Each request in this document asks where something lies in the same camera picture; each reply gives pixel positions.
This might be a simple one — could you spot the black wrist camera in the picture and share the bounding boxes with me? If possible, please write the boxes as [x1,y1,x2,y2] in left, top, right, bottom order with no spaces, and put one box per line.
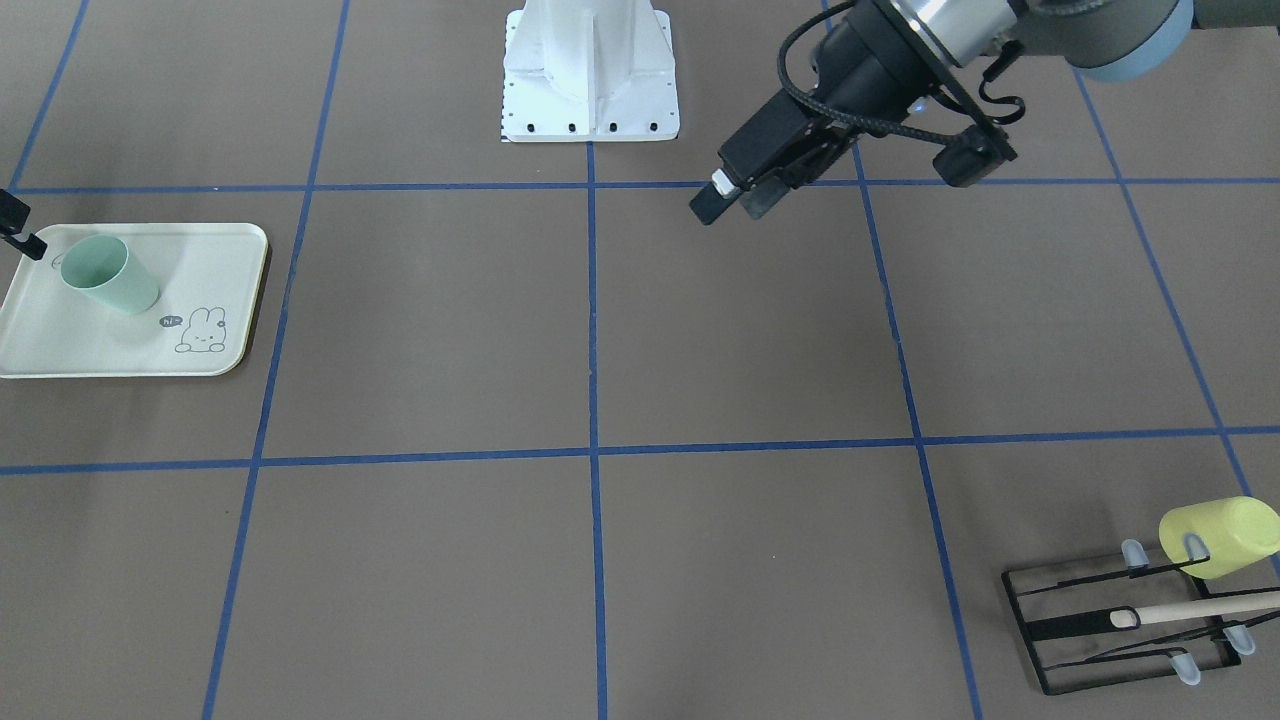
[931,126,1018,188]

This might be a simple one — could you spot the light green plastic cup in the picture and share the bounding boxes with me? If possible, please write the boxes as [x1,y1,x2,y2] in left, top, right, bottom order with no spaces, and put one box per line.
[59,234,161,316]

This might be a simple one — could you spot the cream rabbit print tray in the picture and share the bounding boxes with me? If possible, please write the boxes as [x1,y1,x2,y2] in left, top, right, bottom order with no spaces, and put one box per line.
[0,223,270,379]

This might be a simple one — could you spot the black wire cup rack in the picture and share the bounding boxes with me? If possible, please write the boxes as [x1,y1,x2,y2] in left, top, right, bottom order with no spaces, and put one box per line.
[1000,536,1277,696]

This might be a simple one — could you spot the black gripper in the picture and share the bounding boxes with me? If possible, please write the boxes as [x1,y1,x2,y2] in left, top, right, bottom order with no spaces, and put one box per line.
[689,1,952,225]

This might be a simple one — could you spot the yellow plastic cup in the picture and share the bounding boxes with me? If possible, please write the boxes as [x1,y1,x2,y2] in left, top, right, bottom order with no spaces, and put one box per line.
[1158,496,1279,580]

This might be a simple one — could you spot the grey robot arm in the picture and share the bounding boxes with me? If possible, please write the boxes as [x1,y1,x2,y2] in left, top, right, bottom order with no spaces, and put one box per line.
[690,1,1279,225]

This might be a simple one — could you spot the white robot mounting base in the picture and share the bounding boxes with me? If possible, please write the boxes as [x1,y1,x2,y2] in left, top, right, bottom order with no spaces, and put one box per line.
[500,1,681,143]

